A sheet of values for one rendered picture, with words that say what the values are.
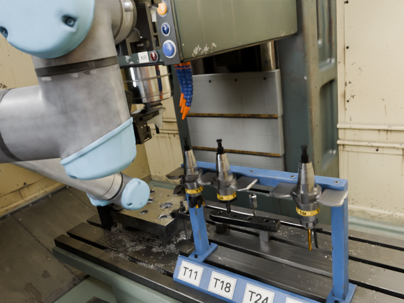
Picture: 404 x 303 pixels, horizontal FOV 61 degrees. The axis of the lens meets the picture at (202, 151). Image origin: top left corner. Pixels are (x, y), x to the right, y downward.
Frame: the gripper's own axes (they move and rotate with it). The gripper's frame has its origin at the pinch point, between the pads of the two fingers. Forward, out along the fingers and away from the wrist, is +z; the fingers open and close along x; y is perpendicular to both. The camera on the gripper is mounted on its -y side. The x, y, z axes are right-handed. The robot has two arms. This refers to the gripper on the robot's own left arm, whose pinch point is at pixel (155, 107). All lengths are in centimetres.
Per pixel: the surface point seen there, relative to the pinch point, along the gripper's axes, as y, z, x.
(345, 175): 59, 75, 43
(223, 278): 42, -23, 30
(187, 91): -6.4, -6.1, 18.5
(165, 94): -5.0, -2.6, 7.6
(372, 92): 18, 76, 55
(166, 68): -12.1, 0.0, 8.1
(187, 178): 15.2, -16.9, 20.6
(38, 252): 63, -19, -75
